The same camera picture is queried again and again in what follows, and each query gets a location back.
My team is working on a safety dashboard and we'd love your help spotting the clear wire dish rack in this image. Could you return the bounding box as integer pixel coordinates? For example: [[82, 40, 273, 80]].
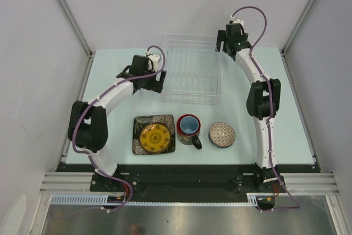
[[160, 34, 221, 105]]

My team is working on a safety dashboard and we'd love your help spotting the light blue cup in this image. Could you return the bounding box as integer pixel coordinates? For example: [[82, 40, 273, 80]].
[[179, 115, 200, 135]]

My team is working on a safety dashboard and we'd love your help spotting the red black mug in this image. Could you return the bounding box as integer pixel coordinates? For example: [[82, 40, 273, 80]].
[[176, 114, 202, 150]]

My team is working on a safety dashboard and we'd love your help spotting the yellow round patterned plate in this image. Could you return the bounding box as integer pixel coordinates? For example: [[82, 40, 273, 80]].
[[139, 123, 172, 154]]

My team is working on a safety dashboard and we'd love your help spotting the brown patterned bowl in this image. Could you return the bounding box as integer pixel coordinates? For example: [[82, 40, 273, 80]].
[[208, 122, 236, 139]]

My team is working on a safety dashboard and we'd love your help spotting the blue patterned bowl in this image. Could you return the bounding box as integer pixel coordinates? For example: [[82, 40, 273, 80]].
[[209, 137, 235, 149]]

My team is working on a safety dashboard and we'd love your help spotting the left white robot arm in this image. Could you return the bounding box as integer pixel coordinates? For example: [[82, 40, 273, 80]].
[[68, 51, 166, 191]]

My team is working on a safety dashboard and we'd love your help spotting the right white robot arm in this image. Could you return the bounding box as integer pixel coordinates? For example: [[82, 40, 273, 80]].
[[216, 19, 281, 192]]

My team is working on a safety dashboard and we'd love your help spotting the black square floral plate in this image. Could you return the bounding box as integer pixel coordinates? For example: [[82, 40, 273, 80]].
[[132, 114, 175, 155]]

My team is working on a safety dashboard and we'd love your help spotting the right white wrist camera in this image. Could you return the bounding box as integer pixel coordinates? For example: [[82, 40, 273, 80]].
[[229, 15, 244, 27]]

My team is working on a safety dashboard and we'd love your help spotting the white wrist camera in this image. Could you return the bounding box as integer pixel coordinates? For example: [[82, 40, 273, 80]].
[[229, 15, 244, 27], [145, 51, 161, 72]]

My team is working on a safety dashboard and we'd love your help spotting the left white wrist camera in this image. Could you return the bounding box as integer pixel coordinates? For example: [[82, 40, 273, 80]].
[[145, 51, 161, 72]]

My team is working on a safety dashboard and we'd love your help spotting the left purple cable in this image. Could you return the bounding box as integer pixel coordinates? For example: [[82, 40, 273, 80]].
[[71, 45, 166, 214]]

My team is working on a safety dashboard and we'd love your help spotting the purple cable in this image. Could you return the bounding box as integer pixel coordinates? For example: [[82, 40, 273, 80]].
[[71, 45, 166, 214], [230, 6, 302, 214]]

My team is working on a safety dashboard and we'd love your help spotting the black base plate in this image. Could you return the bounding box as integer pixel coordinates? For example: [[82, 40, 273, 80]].
[[56, 163, 321, 203]]

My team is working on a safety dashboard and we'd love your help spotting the right slotted cable duct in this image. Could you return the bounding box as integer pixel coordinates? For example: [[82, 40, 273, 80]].
[[247, 193, 276, 205]]

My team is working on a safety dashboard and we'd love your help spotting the slotted cable duct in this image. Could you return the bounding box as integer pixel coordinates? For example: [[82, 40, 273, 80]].
[[247, 193, 276, 205], [51, 194, 125, 206]]

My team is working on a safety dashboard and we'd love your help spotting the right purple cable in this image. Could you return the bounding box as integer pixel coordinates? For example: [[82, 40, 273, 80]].
[[230, 6, 302, 214]]

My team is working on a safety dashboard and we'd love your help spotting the left slotted cable duct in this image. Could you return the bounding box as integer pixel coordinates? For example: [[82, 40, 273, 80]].
[[51, 194, 125, 206]]

